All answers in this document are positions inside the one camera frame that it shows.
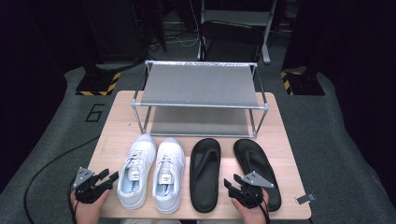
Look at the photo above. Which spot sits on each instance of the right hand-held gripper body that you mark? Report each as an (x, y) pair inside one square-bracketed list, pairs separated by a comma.
[(250, 191)]

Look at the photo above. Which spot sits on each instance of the grey table clip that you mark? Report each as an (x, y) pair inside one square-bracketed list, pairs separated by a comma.
[(305, 199)]

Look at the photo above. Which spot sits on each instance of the black flip-flop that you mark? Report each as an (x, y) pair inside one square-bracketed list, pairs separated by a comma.
[(252, 155), (204, 180)]

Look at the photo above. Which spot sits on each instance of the metal shoe rack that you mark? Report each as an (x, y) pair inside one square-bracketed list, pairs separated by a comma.
[(199, 85)]

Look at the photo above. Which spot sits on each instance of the person's left hand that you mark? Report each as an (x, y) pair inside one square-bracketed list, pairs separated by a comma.
[(88, 211)]

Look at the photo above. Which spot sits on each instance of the white sneaker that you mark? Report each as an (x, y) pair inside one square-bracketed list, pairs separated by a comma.
[(137, 174), (169, 177)]

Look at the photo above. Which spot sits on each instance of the person's right hand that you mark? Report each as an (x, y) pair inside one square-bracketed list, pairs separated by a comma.
[(252, 214)]

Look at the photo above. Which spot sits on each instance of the black chair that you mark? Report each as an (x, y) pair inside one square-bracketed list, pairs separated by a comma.
[(230, 34)]

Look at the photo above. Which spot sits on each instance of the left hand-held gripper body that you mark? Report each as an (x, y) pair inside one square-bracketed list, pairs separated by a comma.
[(88, 189)]

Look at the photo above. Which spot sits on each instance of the striped black stand base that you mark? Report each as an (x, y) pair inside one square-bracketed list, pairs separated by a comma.
[(98, 82), (303, 84)]

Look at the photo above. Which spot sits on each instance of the white metal desk frame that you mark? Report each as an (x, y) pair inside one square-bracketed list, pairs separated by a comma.
[(267, 37)]

